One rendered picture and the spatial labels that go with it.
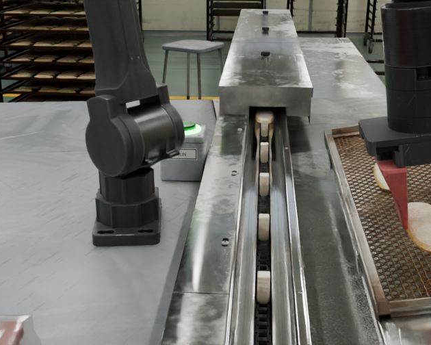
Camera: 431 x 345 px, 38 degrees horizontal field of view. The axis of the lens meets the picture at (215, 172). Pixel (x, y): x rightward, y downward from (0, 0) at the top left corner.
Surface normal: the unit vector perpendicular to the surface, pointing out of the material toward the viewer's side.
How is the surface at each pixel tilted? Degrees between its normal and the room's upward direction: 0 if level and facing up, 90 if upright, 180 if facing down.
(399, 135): 9
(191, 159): 90
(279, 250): 0
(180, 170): 90
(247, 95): 90
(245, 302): 0
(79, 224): 0
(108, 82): 75
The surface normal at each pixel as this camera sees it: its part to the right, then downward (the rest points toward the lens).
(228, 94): -0.07, 0.36
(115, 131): -0.65, 0.27
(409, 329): -0.18, -0.92
